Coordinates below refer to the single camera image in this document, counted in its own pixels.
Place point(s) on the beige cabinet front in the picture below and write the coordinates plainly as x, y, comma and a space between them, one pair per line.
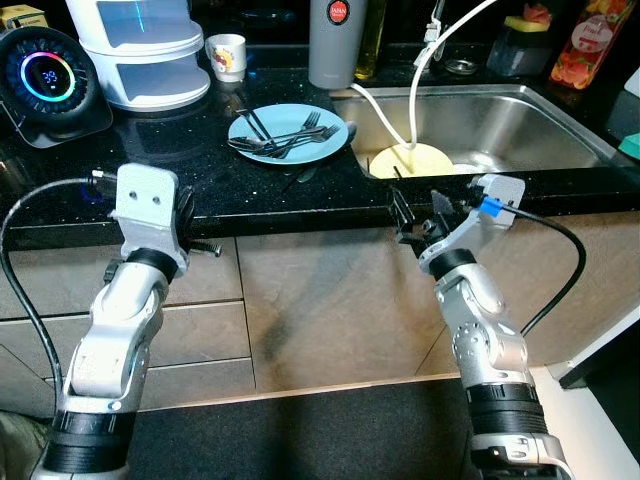
340, 300

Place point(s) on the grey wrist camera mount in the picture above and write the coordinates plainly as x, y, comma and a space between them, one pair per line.
148, 205
480, 215

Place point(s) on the yellow sponge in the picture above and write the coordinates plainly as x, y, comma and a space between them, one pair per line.
525, 25

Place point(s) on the chrome gooseneck faucet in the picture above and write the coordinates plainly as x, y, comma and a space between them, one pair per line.
435, 40

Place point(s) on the green sponge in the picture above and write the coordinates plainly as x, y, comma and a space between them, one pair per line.
630, 147

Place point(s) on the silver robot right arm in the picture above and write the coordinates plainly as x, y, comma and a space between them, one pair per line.
490, 330

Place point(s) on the yellow box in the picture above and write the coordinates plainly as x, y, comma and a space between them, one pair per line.
22, 17

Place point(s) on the yellow plate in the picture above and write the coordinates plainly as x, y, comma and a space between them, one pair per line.
415, 162

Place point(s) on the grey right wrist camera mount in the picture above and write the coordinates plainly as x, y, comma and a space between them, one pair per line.
480, 215

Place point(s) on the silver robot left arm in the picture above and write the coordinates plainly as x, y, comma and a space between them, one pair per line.
120, 330

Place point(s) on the round metal sink stopper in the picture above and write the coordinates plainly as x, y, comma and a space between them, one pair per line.
461, 67

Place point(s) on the black round display device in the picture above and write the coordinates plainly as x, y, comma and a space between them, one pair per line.
50, 85

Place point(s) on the red scrub pad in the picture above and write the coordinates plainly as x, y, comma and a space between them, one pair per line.
540, 12

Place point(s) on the peach soap pump bottle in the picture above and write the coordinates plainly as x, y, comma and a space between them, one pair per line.
590, 50

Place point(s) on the white cartoon cat cup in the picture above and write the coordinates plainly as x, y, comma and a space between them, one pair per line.
227, 58

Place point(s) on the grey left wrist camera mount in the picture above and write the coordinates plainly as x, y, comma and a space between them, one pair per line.
148, 205

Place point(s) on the white stacked plastic container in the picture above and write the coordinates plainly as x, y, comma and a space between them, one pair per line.
140, 60

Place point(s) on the yellow oil bottle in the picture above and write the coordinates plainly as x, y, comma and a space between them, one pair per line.
372, 45

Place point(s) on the stainless steel sink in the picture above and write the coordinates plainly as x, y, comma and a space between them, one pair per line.
520, 125

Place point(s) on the teal plate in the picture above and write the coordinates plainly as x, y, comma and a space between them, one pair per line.
285, 113

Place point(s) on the black floor mat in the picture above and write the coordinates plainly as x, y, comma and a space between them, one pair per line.
300, 430

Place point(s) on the grey water filter canister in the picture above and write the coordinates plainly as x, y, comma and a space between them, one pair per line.
335, 50

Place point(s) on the dark sponge holder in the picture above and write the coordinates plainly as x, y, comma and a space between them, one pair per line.
520, 55

